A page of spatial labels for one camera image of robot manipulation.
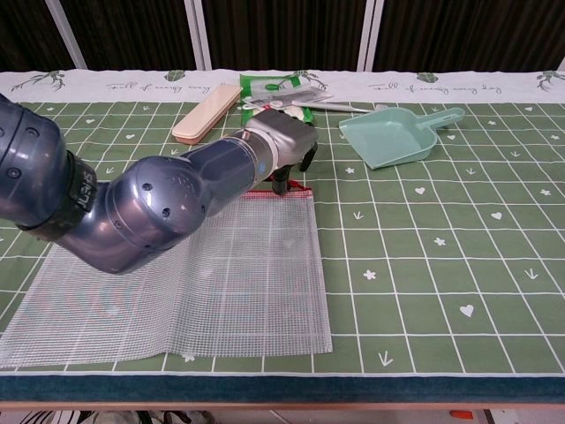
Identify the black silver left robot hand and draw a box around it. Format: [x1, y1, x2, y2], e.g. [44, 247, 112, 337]
[245, 110, 320, 195]

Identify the clear mesh zipper pouch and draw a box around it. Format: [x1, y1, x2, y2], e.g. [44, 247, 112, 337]
[0, 184, 335, 370]

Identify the clear plastic packet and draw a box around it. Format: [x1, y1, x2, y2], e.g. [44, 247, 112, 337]
[242, 86, 335, 111]

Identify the green wet wipes packet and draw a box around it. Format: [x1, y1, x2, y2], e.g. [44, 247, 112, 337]
[238, 72, 317, 132]

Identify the white toothbrush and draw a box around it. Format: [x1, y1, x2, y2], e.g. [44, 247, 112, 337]
[290, 100, 390, 114]

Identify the beige oblong case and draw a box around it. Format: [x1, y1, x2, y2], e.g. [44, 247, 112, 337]
[171, 84, 243, 146]

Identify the teal plastic dustpan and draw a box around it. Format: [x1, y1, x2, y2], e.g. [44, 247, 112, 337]
[338, 107, 466, 170]

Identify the green grid tablecloth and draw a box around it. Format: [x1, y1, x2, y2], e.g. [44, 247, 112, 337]
[0, 69, 565, 404]

